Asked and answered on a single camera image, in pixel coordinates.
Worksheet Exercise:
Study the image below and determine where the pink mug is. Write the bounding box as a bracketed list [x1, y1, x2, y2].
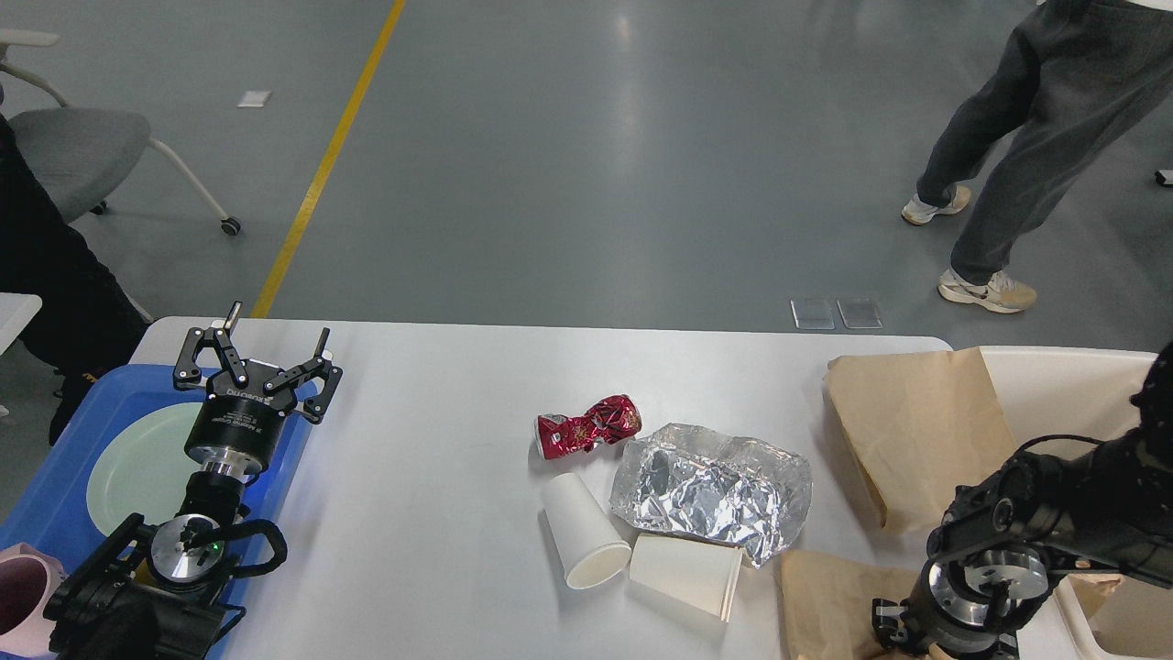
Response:
[1, 543, 67, 659]

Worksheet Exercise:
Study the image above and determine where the beige plastic bin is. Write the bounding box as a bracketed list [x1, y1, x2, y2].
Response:
[981, 346, 1172, 659]

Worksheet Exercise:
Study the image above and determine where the blue plastic tray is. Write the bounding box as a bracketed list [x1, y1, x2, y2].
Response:
[0, 365, 317, 660]

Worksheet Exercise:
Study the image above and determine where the crumpled brown paper wad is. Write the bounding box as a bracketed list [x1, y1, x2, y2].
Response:
[1064, 573, 1126, 619]

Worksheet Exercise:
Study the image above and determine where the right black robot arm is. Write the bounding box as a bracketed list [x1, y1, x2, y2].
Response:
[872, 349, 1172, 659]

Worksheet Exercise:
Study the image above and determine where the light green plate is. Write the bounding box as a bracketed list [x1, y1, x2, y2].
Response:
[84, 402, 202, 535]

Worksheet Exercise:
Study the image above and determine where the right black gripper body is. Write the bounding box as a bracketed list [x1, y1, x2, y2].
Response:
[904, 559, 1023, 659]

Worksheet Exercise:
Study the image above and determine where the person in black clothes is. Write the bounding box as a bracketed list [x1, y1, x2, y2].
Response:
[1, 122, 149, 444]

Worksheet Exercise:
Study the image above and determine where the crushed red can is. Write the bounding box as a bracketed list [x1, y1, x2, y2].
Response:
[535, 394, 642, 460]

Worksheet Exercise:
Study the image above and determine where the brown paper bag under gripper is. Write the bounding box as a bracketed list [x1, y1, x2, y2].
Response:
[825, 347, 1017, 535]

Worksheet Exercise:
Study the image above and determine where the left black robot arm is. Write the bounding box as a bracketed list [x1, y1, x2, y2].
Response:
[43, 302, 343, 659]

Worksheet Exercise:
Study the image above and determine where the white paper cup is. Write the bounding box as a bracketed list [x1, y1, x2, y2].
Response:
[541, 472, 632, 590]

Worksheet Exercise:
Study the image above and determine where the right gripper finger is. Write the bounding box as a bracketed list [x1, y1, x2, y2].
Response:
[872, 599, 917, 656]

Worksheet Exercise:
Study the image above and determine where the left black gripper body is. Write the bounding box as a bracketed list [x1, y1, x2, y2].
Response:
[184, 360, 298, 478]

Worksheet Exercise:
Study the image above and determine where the crumpled aluminium foil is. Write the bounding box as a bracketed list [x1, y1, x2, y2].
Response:
[610, 423, 813, 569]

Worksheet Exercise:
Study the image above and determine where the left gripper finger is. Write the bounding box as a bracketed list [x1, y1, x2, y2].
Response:
[264, 327, 343, 426]
[172, 302, 250, 394]

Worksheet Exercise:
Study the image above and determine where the grey office chair left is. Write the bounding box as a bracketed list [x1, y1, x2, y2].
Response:
[1, 56, 242, 237]

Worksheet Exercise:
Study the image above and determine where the large brown paper bag front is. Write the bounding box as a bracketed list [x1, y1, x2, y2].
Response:
[780, 550, 917, 659]

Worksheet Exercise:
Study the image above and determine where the white side table corner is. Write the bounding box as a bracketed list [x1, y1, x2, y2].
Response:
[0, 291, 42, 354]

